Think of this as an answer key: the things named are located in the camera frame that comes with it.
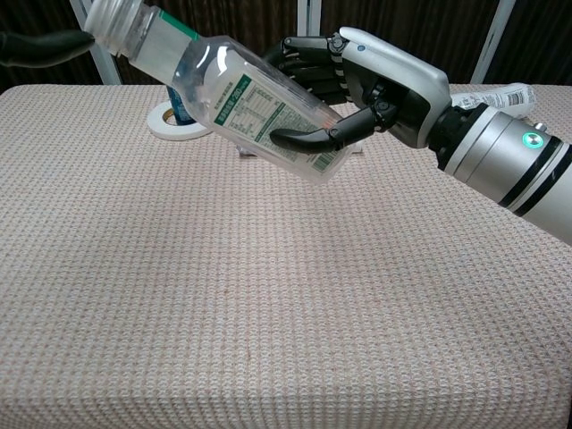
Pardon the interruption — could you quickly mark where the white labelled bottle yellow cap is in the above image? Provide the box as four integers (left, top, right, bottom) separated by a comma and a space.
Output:
450, 81, 537, 120

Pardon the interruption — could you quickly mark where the beige cloth-covered table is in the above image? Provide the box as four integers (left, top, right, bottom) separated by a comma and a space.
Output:
0, 83, 572, 429

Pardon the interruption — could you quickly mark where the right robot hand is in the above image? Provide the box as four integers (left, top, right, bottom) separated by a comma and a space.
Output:
260, 26, 452, 156

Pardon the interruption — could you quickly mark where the blue white toothpaste tube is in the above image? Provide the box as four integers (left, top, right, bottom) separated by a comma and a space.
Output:
236, 143, 364, 158

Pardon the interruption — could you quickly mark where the blue spray bottle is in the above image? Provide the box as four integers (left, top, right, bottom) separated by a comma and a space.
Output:
165, 83, 198, 126

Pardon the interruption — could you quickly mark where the transparent plastic bottle green label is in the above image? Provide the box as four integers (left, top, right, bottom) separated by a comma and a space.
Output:
84, 0, 355, 186

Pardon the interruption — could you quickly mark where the white tape roll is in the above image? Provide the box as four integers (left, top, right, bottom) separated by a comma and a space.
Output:
147, 99, 216, 141

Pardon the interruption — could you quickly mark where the grey metal screen post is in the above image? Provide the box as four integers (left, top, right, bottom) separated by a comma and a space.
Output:
296, 0, 324, 39
469, 0, 517, 86
69, 0, 123, 87

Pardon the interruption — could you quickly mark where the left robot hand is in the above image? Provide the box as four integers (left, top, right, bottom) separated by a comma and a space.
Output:
0, 29, 97, 69

